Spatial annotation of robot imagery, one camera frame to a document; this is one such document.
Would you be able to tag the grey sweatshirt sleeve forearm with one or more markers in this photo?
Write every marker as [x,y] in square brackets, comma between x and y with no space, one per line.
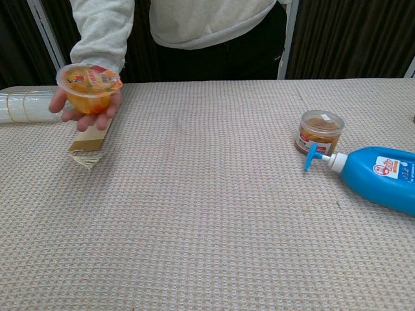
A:
[102,32]

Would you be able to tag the orange fruit jelly cup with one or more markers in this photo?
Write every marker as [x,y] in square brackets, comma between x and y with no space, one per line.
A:
[89,90]

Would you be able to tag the blue pump dispenser bottle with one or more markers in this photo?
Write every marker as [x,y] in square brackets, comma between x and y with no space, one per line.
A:
[379,178]

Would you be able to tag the person's bare hand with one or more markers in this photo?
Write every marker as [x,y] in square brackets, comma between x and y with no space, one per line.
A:
[92,120]

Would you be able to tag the clear jar with brown contents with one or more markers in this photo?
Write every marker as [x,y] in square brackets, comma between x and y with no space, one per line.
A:
[319,133]

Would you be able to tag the person's torso in grey sweatshirt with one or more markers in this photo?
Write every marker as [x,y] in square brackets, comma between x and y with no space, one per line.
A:
[207,35]

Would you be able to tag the white metal frame post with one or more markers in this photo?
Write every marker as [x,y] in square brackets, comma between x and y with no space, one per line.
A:
[45,32]
[288,39]

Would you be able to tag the checked woven tablecloth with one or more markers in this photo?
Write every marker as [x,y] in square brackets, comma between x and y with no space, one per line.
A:
[207,201]

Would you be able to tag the beige box with tassel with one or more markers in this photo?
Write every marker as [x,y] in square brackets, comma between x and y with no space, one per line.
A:
[89,142]

